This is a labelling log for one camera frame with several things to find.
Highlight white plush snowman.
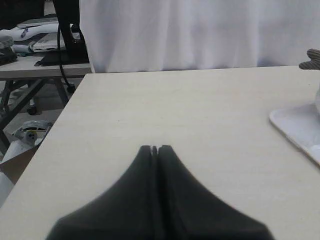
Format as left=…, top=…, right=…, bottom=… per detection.
left=298, top=48, right=320, bottom=114

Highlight white robot toy on floor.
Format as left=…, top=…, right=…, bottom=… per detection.
left=0, top=120, right=53, bottom=205

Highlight grey side table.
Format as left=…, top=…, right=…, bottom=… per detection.
left=0, top=55, right=94, bottom=141

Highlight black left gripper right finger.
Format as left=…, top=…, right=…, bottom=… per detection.
left=157, top=145, right=274, bottom=240

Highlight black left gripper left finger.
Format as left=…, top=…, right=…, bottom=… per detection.
left=47, top=145, right=160, bottom=240

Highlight white items on side table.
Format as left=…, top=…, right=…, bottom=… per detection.
left=0, top=23, right=66, bottom=65

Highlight black monitor stand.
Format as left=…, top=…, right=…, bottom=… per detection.
left=36, top=0, right=89, bottom=66

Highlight black hanging cable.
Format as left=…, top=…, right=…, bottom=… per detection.
left=57, top=23, right=76, bottom=93

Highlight white plastic tray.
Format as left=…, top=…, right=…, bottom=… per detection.
left=269, top=103, right=320, bottom=166

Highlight white curtain backdrop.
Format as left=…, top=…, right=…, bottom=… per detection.
left=79, top=0, right=320, bottom=73

